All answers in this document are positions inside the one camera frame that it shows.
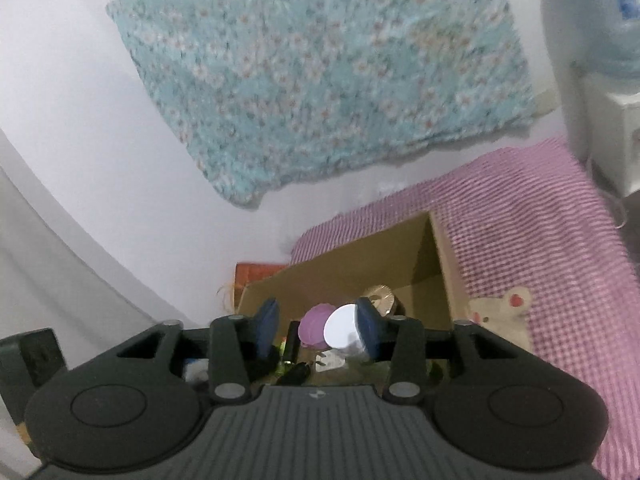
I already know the brown cardboard box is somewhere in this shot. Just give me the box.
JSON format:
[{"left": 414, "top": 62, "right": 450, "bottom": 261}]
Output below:
[{"left": 235, "top": 211, "right": 472, "bottom": 392}]

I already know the blue floral cloth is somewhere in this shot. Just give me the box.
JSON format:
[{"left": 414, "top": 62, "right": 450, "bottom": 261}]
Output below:
[{"left": 105, "top": 0, "right": 539, "bottom": 211}]

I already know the blue water jug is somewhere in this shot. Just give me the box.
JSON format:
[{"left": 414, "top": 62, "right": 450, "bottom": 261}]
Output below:
[{"left": 582, "top": 0, "right": 640, "bottom": 82}]

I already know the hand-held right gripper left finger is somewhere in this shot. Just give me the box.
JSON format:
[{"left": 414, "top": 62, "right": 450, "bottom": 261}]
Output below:
[{"left": 115, "top": 297, "right": 282, "bottom": 405}]

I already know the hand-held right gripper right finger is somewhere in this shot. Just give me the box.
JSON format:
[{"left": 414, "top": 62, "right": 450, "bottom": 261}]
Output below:
[{"left": 353, "top": 297, "right": 503, "bottom": 405}]

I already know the purple checked bed sheet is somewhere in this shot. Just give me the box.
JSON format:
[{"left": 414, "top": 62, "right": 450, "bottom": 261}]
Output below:
[{"left": 290, "top": 137, "right": 640, "bottom": 480}]

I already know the black cylindrical tube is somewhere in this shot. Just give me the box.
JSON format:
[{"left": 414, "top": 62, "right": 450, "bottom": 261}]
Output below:
[{"left": 282, "top": 321, "right": 302, "bottom": 367}]

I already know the jar with gold textured lid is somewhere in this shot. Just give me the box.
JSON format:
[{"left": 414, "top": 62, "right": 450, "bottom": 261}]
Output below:
[{"left": 362, "top": 284, "right": 407, "bottom": 319}]

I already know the red bag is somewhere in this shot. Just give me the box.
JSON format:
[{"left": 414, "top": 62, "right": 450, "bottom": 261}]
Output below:
[{"left": 217, "top": 261, "right": 292, "bottom": 312}]

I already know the white charger plug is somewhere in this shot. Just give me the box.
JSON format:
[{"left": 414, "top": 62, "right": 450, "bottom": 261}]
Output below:
[{"left": 314, "top": 349, "right": 349, "bottom": 374}]

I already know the round purple container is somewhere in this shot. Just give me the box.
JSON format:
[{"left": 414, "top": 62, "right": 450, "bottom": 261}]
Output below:
[{"left": 298, "top": 304, "right": 336, "bottom": 349}]

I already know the white round container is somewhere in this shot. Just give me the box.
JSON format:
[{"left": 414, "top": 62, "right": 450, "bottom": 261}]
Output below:
[{"left": 323, "top": 304, "right": 372, "bottom": 362}]

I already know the white water dispenser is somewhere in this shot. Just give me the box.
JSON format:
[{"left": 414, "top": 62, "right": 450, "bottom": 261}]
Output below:
[{"left": 537, "top": 0, "right": 640, "bottom": 201}]

